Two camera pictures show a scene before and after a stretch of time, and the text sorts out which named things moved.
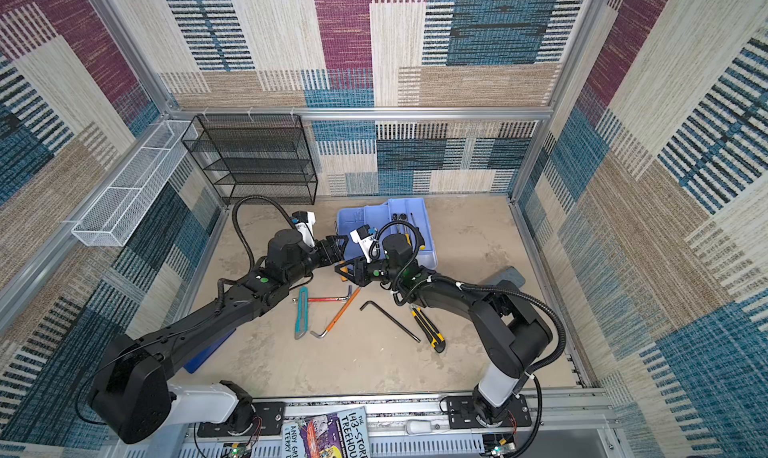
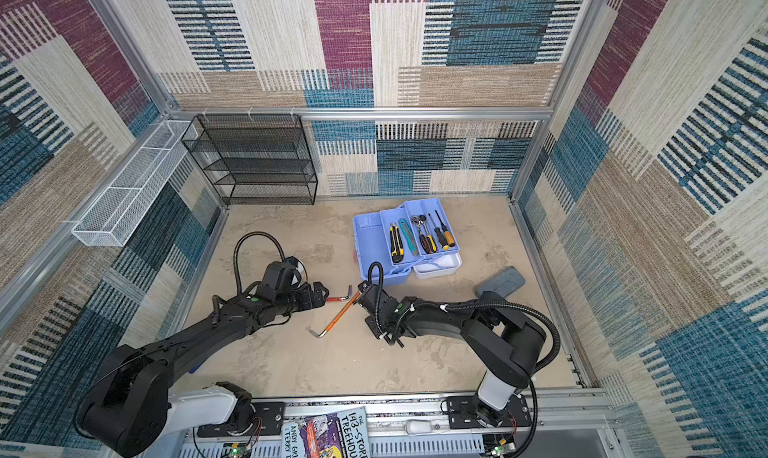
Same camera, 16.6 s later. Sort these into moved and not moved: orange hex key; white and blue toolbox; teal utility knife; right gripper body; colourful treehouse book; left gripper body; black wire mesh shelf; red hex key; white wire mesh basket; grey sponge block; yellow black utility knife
Moved: teal utility knife; yellow black utility knife; right gripper body; left gripper body; white and blue toolbox
Not moved: grey sponge block; white wire mesh basket; colourful treehouse book; red hex key; orange hex key; black wire mesh shelf
